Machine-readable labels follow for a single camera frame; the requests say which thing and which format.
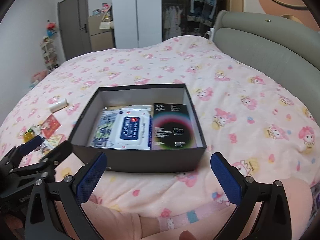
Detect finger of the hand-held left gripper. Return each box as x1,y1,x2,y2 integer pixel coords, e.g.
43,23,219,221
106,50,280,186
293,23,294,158
0,136,43,173
9,140,74,183

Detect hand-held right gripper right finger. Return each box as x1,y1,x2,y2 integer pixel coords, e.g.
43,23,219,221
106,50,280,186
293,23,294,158
210,151,292,240

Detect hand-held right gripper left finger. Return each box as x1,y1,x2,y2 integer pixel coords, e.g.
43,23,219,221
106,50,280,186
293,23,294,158
24,152,108,240

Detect packaged corn cob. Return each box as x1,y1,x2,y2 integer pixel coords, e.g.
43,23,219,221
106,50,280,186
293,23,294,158
22,127,38,140

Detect small colourful card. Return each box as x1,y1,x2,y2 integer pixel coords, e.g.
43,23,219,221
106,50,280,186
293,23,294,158
41,132,66,153

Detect red photo card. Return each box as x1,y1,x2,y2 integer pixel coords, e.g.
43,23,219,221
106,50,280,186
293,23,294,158
40,114,62,133

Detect white paper roll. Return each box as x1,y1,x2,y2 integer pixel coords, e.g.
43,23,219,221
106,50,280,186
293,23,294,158
49,99,69,112

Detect black cardboard box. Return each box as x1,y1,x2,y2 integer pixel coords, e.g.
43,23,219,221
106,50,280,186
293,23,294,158
68,83,207,173

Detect blue and white patterned packet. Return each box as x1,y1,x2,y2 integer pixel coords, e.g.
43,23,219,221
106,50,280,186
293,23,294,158
87,110,118,148

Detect pink pajama pants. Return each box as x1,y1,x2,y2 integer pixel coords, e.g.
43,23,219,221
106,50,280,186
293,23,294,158
56,177,314,240

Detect white wet wipes pack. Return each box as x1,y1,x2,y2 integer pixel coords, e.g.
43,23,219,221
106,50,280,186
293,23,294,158
110,105,153,148

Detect pink plush toy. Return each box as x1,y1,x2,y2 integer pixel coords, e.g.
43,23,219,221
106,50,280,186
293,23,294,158
31,70,48,83

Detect white shelf rack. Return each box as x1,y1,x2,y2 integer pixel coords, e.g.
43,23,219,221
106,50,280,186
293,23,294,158
39,36,59,72

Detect pink printed blanket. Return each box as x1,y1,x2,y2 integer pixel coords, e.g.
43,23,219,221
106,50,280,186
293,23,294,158
0,35,320,220

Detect red plush toy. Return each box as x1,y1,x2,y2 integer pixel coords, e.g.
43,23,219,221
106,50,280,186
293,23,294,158
46,21,58,39

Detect brown cabinet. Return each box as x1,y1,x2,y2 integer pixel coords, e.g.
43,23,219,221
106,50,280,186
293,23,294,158
87,14,116,52

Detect grey door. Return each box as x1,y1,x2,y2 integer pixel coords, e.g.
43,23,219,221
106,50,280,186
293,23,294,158
57,0,92,61

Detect white handbag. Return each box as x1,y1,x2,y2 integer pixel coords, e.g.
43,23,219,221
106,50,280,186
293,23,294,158
99,17,114,29

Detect grey padded headboard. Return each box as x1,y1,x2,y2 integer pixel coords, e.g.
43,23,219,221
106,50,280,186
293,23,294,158
211,10,320,110

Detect pile of boxes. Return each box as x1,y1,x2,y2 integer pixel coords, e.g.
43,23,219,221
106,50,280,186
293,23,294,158
92,3,112,16

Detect white wardrobe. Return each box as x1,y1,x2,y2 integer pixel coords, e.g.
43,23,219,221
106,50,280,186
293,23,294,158
111,0,164,49

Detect dark open wardrobe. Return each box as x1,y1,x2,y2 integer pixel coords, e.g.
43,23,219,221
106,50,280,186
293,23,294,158
161,0,227,42

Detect black box with colourful ring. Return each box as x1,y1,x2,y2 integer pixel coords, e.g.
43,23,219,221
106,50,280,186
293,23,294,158
151,103,193,150

